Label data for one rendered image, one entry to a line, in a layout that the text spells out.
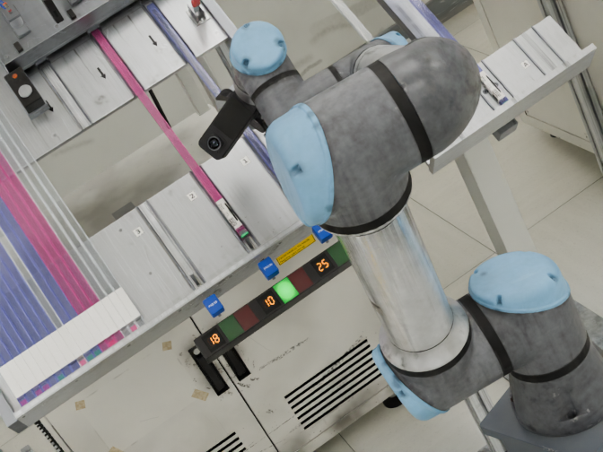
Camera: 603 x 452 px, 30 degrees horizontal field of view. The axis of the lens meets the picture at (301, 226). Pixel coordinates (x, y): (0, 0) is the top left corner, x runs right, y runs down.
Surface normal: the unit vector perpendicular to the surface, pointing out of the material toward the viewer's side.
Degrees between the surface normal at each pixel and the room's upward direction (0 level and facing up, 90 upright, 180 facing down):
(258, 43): 51
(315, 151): 56
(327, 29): 90
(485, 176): 90
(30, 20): 43
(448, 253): 0
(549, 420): 72
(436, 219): 0
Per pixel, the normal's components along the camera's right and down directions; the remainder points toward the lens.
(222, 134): -0.25, 0.18
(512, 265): -0.31, -0.83
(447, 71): 0.42, -0.44
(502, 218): 0.40, 0.33
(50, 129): -0.05, -0.34
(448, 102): 0.52, 0.07
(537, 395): -0.61, 0.38
